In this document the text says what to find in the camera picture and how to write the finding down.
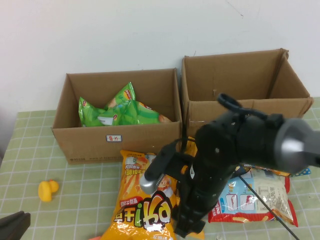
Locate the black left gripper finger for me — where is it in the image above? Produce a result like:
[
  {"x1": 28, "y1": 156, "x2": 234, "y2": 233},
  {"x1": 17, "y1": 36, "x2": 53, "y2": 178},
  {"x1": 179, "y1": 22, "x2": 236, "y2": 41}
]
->
[
  {"x1": 0, "y1": 210, "x2": 25, "y2": 227},
  {"x1": 0, "y1": 212, "x2": 31, "y2": 240}
]

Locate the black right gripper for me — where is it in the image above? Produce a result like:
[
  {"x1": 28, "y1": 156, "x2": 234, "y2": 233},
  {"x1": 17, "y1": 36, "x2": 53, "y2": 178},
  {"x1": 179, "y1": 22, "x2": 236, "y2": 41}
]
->
[{"x1": 173, "y1": 154, "x2": 237, "y2": 238}]

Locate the large orange snack bag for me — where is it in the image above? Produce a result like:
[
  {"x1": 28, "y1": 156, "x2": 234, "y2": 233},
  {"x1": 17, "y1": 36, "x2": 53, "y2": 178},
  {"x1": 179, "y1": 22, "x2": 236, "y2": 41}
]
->
[{"x1": 99, "y1": 149, "x2": 181, "y2": 240}]

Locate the yellow rubber duck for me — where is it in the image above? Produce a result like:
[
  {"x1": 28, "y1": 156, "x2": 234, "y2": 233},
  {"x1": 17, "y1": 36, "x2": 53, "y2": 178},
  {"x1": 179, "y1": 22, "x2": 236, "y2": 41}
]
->
[{"x1": 37, "y1": 179, "x2": 60, "y2": 203}]

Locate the green checked tablecloth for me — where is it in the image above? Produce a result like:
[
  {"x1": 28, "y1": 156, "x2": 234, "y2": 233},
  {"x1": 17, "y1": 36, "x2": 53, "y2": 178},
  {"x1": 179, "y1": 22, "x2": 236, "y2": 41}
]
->
[{"x1": 0, "y1": 96, "x2": 320, "y2": 240}]

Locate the red white shrimp cracker bag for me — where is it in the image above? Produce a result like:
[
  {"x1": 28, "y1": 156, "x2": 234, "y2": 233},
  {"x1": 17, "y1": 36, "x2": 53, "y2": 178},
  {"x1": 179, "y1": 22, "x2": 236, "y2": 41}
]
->
[{"x1": 207, "y1": 167, "x2": 299, "y2": 228}]

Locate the cardboard box with printed base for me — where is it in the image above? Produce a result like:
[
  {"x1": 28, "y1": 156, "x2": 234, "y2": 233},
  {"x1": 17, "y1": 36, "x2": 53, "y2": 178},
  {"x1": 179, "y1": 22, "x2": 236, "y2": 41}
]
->
[{"x1": 51, "y1": 67, "x2": 183, "y2": 165}]

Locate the blue Vikar chips bag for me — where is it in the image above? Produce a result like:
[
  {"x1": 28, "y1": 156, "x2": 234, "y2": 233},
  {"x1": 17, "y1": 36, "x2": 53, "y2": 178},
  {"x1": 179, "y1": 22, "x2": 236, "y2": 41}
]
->
[{"x1": 234, "y1": 163, "x2": 313, "y2": 178}]

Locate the cardboard box with taped front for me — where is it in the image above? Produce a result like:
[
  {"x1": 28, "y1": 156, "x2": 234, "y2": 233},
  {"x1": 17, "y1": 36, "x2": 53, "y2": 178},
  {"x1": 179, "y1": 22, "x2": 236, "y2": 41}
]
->
[{"x1": 181, "y1": 47, "x2": 315, "y2": 138}]

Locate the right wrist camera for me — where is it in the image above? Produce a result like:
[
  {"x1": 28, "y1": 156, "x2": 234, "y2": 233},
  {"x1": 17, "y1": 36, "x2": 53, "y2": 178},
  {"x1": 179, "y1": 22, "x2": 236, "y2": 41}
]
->
[{"x1": 139, "y1": 143, "x2": 177, "y2": 195}]

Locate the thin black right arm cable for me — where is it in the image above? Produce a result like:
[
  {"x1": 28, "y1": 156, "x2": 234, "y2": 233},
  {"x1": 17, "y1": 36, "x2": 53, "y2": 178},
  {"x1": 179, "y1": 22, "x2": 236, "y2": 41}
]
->
[{"x1": 237, "y1": 173, "x2": 301, "y2": 240}]

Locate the black looped right wrist cable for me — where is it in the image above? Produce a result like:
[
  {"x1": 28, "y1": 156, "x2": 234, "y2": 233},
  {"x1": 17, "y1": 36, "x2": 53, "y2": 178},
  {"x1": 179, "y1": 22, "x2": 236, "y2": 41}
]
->
[{"x1": 216, "y1": 93, "x2": 270, "y2": 120}]

